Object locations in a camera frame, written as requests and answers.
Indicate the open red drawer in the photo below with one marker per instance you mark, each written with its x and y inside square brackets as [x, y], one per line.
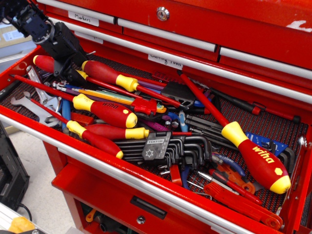
[150, 198]

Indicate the silver chest lock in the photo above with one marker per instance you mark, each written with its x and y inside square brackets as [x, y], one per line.
[162, 13]

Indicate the small red screwdriver front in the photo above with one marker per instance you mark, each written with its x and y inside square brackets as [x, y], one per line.
[97, 141]

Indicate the blue handled pliers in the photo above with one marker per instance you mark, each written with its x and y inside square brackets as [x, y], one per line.
[220, 160]

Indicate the red tool chest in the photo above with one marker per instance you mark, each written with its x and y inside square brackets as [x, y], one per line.
[258, 50]

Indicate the red Wiha screwdriver centre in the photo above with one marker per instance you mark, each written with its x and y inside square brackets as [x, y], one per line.
[112, 113]

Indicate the blue handled tool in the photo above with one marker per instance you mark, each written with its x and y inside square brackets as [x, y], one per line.
[66, 113]

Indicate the blue hex key holder set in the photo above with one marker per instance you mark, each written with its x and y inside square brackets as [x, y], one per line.
[281, 150]

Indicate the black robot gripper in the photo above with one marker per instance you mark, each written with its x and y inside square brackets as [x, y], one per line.
[61, 44]

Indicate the silver adjustable wrench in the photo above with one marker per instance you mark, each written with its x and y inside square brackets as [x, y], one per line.
[52, 103]

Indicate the black box on floor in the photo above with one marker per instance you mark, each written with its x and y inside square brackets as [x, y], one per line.
[14, 179]

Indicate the white Markers label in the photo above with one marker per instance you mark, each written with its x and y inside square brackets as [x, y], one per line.
[83, 18]

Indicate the white paper drawer label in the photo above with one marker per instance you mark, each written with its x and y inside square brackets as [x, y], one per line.
[165, 62]

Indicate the silver open end wrench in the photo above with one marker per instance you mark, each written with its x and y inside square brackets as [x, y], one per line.
[44, 117]

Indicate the red folding key tool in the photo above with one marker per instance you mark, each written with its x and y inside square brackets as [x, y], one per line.
[243, 206]

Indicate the large red Wiha screwdriver right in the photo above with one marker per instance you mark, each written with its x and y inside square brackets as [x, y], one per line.
[263, 166]

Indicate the red screwdriver under centre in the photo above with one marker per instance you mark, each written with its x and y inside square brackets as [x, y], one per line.
[115, 133]

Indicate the black Tekton torx key set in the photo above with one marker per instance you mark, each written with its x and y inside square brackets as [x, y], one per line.
[166, 148]

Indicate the black red thin screwdriver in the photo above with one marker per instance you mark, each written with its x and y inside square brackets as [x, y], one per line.
[255, 108]

